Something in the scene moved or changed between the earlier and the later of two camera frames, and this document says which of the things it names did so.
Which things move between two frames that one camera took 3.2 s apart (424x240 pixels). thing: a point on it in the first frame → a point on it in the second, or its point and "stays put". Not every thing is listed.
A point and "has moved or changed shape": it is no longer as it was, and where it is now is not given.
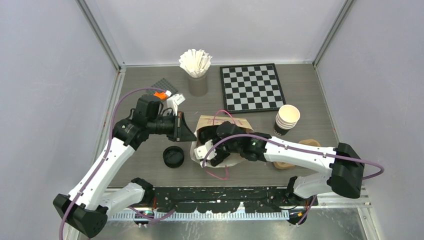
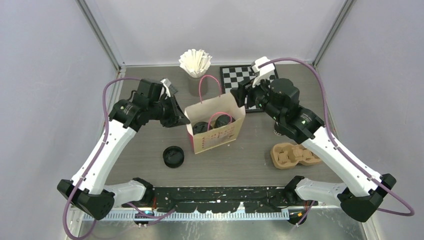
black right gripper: x=219 y=156 → x=239 y=93
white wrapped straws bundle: x=195 y=62 stays put
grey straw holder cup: x=198 y=86 stays put
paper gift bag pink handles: x=202 y=121 → x=215 y=122
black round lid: x=173 y=156 stays put
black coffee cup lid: x=206 y=133 has moved or changed shape
